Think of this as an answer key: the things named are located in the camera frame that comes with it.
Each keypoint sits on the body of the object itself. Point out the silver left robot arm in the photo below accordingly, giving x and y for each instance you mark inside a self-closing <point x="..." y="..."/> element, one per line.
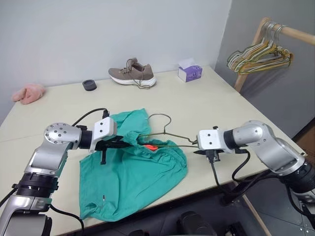
<point x="59" y="135"/>

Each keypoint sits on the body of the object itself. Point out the pink fluffy cloth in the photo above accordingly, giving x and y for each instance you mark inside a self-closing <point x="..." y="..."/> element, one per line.
<point x="29" y="93"/>

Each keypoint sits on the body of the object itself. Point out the white purple tissue box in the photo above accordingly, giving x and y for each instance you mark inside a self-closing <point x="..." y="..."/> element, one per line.
<point x="192" y="73"/>

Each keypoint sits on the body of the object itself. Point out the light wooden table leg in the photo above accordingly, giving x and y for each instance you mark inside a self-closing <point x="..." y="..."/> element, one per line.
<point x="256" y="216"/>

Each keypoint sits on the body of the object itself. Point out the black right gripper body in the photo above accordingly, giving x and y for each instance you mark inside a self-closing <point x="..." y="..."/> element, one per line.
<point x="213" y="155"/>

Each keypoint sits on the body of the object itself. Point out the bunch of hangers on rack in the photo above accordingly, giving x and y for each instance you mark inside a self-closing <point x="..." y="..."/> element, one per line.
<point x="236" y="66"/>

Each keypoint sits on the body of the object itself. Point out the green cloth garment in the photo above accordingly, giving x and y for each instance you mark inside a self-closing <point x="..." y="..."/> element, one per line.
<point x="137" y="177"/>

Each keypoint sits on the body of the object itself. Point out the taupe sneaker with white sole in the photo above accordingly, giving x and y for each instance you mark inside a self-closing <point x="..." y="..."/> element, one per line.
<point x="133" y="71"/>

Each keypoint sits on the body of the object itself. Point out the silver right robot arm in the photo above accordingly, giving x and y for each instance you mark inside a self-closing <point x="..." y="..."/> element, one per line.
<point x="256" y="137"/>

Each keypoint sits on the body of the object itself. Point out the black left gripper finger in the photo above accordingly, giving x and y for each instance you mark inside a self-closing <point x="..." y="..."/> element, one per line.
<point x="119" y="138"/>
<point x="121" y="145"/>

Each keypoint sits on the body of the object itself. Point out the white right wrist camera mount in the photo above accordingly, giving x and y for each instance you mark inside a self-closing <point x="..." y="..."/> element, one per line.
<point x="209" y="138"/>

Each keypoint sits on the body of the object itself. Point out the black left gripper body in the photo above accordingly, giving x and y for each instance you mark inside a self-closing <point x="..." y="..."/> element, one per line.
<point x="103" y="147"/>

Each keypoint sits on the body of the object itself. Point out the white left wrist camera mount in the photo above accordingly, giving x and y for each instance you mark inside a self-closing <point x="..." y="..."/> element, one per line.
<point x="103" y="127"/>

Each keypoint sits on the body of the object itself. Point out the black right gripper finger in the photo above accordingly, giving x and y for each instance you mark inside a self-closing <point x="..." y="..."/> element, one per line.
<point x="200" y="152"/>
<point x="196" y="141"/>

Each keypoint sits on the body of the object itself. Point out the dark rounded shape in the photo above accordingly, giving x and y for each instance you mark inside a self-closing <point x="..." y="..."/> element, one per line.
<point x="192" y="223"/>

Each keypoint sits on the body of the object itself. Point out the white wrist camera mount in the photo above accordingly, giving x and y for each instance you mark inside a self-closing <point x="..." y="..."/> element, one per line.
<point x="209" y="138"/>
<point x="103" y="127"/>

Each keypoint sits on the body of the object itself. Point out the wooden clothes rack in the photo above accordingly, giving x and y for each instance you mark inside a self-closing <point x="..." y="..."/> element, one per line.
<point x="295" y="32"/>

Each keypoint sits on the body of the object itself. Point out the orange clip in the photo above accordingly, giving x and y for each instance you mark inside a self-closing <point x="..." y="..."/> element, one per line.
<point x="151" y="147"/>

